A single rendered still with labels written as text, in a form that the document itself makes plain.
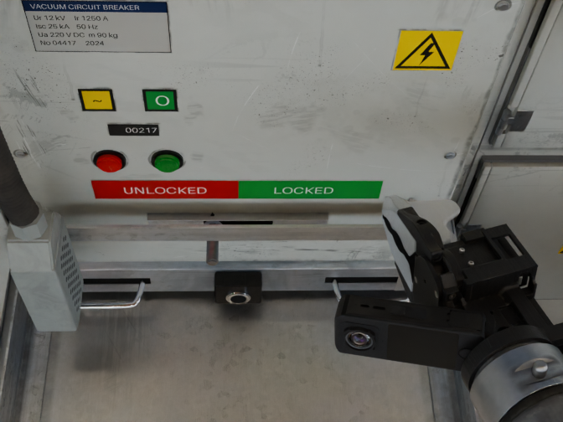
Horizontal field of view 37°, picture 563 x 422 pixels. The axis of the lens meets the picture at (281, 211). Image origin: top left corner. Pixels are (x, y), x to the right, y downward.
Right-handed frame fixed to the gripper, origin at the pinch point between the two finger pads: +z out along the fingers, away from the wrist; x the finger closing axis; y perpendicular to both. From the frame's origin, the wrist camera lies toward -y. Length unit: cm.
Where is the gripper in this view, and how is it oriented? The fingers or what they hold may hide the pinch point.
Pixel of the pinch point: (384, 209)
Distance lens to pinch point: 76.7
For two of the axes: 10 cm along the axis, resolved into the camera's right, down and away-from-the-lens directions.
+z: -2.9, -6.2, 7.3
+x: -0.5, -7.5, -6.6
